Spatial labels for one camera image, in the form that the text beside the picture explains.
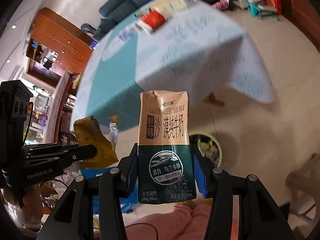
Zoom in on tan green milk carton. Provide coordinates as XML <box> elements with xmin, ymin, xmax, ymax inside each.
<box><xmin>137</xmin><ymin>90</ymin><xmax>196</xmax><ymax>205</ymax></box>

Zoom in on yellow round trash bin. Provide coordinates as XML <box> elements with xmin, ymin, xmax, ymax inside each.
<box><xmin>189</xmin><ymin>132</ymin><xmax>222</xmax><ymax>167</ymax></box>

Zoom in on black standing fan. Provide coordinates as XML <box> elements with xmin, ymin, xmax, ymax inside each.
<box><xmin>81</xmin><ymin>23</ymin><xmax>97</xmax><ymax>35</ymax></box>

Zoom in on black cable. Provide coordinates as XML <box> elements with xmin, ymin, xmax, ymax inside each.
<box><xmin>93</xmin><ymin>221</ymin><xmax>160</xmax><ymax>240</ymax></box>

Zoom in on pink patterned bag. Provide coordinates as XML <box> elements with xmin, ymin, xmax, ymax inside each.
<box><xmin>212</xmin><ymin>0</ymin><xmax>230</xmax><ymax>11</ymax></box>

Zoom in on red gift bag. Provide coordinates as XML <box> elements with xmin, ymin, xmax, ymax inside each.
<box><xmin>266</xmin><ymin>0</ymin><xmax>281</xmax><ymax>15</ymax></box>

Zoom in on brown wooden cabinet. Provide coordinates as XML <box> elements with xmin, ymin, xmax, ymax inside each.
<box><xmin>24</xmin><ymin>7</ymin><xmax>94</xmax><ymax>140</ymax></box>

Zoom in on yellow paper box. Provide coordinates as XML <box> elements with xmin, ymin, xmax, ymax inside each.
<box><xmin>151</xmin><ymin>0</ymin><xmax>193</xmax><ymax>17</ymax></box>

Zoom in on yellow snack wrapper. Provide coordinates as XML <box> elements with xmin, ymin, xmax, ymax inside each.
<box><xmin>73</xmin><ymin>116</ymin><xmax>119</xmax><ymax>169</ymax></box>

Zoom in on wooden table leg frame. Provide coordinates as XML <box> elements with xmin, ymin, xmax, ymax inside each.
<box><xmin>203</xmin><ymin>92</ymin><xmax>225</xmax><ymax>107</ymax></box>

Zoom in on pink pyjama legs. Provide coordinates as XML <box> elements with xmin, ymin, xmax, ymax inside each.
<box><xmin>125</xmin><ymin>199</ymin><xmax>213</xmax><ymax>239</ymax></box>

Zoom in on teal stepper machine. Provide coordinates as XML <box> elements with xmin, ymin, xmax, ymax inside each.
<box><xmin>246</xmin><ymin>0</ymin><xmax>280</xmax><ymax>21</ymax></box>

